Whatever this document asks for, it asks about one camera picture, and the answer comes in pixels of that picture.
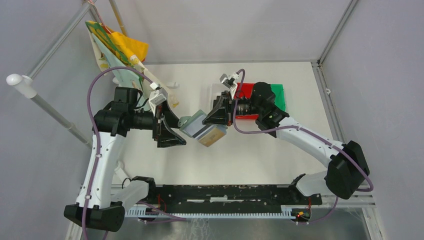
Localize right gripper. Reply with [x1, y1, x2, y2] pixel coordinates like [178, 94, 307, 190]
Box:
[202, 91, 262, 127]

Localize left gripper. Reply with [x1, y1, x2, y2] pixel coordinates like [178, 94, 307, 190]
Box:
[129, 99, 187, 147]

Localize gold credit card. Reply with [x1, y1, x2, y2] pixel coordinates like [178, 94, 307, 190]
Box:
[198, 126, 227, 147]

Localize green leather card holder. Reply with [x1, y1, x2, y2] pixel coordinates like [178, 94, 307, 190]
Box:
[178, 109, 212, 139]

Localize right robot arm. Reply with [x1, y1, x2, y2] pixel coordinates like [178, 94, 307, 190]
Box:
[203, 82, 374, 204]

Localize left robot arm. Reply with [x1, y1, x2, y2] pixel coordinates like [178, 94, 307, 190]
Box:
[63, 87, 187, 232]

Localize clear plastic bin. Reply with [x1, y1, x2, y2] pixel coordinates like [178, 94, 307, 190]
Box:
[209, 83, 229, 110]

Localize red plastic bin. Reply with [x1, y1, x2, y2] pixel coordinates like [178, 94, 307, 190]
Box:
[236, 82, 259, 121]

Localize green plastic bin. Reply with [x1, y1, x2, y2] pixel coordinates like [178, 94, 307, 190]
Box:
[270, 84, 286, 111]

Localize patterned cloth bags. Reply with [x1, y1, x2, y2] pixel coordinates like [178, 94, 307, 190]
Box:
[85, 20, 179, 108]

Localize white pipe pole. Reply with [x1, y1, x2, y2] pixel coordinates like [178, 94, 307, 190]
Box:
[6, 74, 93, 149]

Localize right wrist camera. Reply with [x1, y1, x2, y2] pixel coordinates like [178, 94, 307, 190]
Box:
[219, 72, 240, 99]

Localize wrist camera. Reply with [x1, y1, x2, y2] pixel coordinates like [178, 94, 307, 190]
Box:
[219, 72, 240, 99]
[148, 82, 168, 115]

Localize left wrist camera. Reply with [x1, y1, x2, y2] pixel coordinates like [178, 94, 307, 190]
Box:
[148, 82, 168, 115]

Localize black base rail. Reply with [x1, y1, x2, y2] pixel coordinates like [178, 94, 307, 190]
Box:
[143, 184, 323, 214]

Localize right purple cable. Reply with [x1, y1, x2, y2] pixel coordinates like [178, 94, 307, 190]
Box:
[231, 68, 375, 224]

